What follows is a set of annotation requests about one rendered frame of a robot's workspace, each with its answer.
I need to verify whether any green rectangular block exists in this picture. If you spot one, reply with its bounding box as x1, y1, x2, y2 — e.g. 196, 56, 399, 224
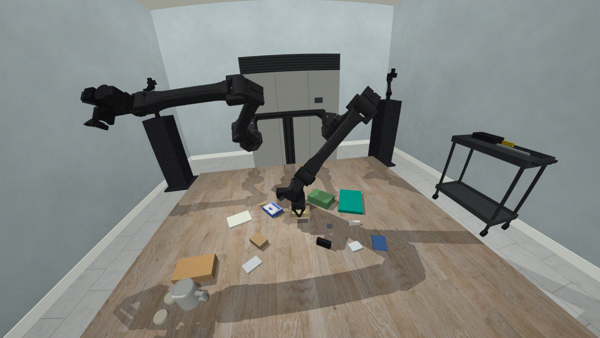
307, 189, 335, 210

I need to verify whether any wooden ball-in-hole puzzle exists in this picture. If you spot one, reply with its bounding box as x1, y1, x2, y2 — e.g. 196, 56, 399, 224
289, 205, 310, 218

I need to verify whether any teal flat rectangular slab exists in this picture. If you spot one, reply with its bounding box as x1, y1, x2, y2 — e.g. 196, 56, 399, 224
338, 189, 363, 215

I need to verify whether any beige round disc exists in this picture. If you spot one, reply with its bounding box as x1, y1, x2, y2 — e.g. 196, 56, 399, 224
164, 292, 175, 305
153, 309, 169, 325

